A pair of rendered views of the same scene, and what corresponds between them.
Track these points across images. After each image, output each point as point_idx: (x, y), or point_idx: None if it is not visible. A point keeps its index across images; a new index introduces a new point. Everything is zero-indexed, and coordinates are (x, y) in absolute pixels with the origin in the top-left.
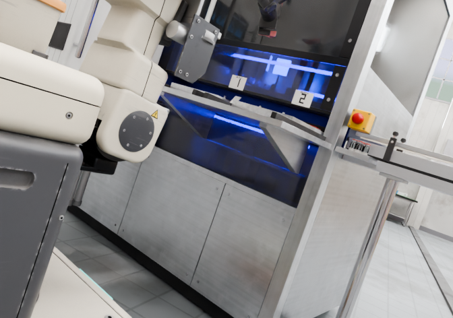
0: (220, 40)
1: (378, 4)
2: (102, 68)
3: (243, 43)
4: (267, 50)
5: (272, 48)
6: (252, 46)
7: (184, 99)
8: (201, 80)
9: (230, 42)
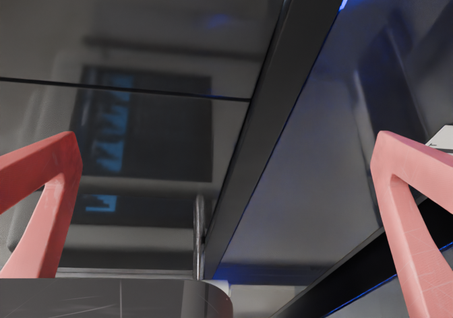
0: (225, 225)
1: None
2: None
3: (243, 168)
4: (303, 60)
5: (300, 29)
6: (266, 133)
7: None
8: (372, 239)
9: (232, 203)
